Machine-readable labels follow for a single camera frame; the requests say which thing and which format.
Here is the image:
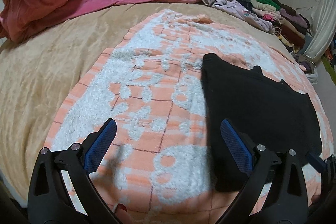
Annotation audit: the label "lilac crumpled clothes pile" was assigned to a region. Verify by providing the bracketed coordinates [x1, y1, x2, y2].
[200, 0, 273, 33]

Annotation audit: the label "left hand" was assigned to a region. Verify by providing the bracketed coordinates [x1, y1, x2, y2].
[114, 203, 134, 224]

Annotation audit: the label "black sweater orange cuffs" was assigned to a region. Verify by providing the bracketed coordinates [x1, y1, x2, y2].
[201, 53, 322, 192]

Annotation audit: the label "stack of folded clothes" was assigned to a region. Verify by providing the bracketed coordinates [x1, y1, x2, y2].
[236, 0, 311, 53]

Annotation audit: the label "beige bed sheet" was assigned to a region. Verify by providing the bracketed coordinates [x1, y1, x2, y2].
[1, 3, 288, 202]

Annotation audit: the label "white curtain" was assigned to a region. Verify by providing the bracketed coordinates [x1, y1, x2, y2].
[304, 0, 335, 62]

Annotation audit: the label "white plastic bag of clothes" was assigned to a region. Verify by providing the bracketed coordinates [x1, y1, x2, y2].
[291, 52, 318, 85]

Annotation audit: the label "orange white plaid blanket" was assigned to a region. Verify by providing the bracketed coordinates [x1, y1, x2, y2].
[45, 10, 334, 223]

